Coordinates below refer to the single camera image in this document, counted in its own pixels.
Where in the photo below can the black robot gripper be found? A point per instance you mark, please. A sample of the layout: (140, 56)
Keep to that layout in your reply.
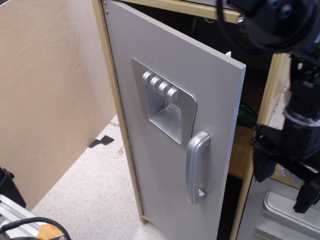
(291, 147)

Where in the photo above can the silver fridge door handle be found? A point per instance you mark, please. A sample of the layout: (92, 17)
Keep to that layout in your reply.
(194, 151)

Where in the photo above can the grey toy fridge door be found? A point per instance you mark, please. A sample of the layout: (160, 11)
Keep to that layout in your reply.
(215, 80)

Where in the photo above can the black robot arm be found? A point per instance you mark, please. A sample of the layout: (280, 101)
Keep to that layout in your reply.
(287, 26)

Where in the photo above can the green object inside fridge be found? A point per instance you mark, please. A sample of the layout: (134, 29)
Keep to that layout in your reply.
(246, 117)

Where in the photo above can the silver oven dial knob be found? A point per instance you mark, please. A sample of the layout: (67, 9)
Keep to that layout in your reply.
(298, 182)

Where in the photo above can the grey oven door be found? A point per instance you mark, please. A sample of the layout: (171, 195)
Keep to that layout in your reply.
(269, 214)

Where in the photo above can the silver ice dispenser panel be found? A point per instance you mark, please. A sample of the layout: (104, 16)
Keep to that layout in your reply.
(164, 103)

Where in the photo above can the black tape piece on floor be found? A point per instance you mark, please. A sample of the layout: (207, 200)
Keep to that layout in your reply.
(105, 140)

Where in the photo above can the plywood board panel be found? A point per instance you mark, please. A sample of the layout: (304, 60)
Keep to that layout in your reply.
(55, 94)

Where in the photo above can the aluminium rail base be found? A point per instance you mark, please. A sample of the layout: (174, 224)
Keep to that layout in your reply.
(11, 212)

